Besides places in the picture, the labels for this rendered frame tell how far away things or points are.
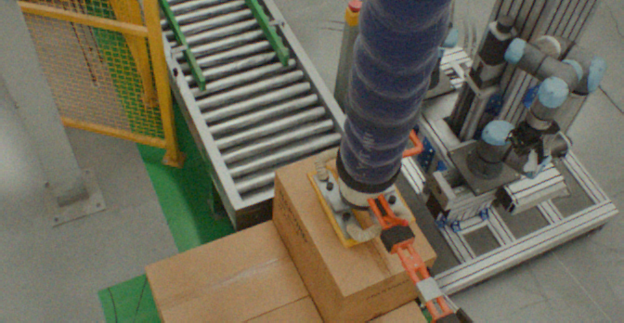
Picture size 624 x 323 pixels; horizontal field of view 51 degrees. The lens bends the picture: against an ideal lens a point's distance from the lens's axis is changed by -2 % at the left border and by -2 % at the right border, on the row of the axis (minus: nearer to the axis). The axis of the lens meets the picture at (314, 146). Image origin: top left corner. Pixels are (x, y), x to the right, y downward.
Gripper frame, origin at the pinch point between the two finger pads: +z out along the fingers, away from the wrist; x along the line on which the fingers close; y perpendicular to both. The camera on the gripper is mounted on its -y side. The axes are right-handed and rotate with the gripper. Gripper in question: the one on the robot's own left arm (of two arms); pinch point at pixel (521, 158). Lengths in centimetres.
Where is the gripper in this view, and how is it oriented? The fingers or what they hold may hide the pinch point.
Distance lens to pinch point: 217.7
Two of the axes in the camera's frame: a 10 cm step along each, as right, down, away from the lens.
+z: -0.8, 5.9, 8.1
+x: 4.3, 7.5, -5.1
